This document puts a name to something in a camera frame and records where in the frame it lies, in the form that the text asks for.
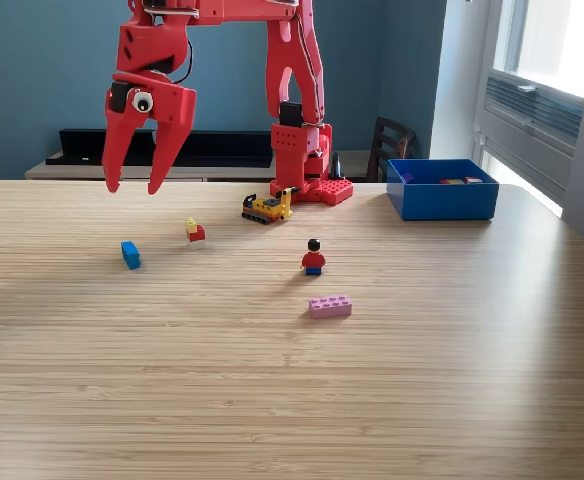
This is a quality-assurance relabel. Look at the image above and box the blue brick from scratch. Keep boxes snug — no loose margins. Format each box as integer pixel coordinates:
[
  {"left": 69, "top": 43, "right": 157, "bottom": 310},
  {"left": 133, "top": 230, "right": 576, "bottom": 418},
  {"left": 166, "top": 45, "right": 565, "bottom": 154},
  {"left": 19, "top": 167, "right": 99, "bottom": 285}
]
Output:
[{"left": 120, "top": 240, "right": 142, "bottom": 271}]

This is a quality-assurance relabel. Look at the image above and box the yellow toy digger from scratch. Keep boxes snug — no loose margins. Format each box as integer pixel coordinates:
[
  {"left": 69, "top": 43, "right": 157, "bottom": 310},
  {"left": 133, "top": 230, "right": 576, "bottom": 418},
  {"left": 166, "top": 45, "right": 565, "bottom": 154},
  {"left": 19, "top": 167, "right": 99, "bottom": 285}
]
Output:
[{"left": 241, "top": 186, "right": 301, "bottom": 225}]

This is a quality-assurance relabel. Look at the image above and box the blue plastic bin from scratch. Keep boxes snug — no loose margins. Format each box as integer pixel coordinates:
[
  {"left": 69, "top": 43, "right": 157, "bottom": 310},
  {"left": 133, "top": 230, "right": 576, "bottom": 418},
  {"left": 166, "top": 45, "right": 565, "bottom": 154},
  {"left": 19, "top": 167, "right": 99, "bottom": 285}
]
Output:
[{"left": 386, "top": 158, "right": 501, "bottom": 222}]

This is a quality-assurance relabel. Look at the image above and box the pale wooden sideboard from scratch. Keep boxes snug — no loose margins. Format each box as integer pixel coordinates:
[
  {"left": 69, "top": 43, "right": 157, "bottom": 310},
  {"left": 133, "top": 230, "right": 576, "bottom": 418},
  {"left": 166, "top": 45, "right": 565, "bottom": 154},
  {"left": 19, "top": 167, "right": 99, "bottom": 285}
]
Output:
[{"left": 24, "top": 149, "right": 388, "bottom": 182}]

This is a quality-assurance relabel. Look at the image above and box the small red yellow brick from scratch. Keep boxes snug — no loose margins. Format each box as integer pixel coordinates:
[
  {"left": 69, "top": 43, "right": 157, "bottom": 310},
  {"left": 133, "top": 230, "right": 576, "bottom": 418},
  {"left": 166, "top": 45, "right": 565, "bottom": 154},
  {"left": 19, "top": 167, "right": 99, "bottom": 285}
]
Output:
[{"left": 185, "top": 217, "right": 208, "bottom": 251}]

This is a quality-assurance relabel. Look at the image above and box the toy figure red shirt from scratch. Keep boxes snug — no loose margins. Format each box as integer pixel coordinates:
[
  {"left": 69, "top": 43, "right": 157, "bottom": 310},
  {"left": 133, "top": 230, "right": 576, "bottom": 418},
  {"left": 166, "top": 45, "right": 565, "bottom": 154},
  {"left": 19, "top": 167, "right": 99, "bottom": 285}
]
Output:
[{"left": 300, "top": 238, "right": 327, "bottom": 277}]

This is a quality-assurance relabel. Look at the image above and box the dark wooden chair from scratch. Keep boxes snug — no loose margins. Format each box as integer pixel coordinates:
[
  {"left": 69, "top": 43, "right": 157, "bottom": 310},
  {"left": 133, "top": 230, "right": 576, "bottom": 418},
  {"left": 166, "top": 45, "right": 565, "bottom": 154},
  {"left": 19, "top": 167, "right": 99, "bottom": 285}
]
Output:
[{"left": 365, "top": 116, "right": 417, "bottom": 184}]

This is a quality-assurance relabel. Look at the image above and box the window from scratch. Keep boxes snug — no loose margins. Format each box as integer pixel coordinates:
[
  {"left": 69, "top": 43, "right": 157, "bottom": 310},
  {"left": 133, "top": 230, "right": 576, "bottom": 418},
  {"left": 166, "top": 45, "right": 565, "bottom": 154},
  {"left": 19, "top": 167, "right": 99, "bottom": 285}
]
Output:
[{"left": 491, "top": 0, "right": 584, "bottom": 99}]

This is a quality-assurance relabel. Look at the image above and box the grey wall heater unit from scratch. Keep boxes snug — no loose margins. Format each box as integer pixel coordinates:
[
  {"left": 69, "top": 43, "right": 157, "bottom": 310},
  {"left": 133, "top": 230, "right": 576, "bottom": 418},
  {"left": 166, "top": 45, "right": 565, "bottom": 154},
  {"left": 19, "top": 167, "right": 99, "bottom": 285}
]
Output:
[{"left": 479, "top": 69, "right": 584, "bottom": 206}]

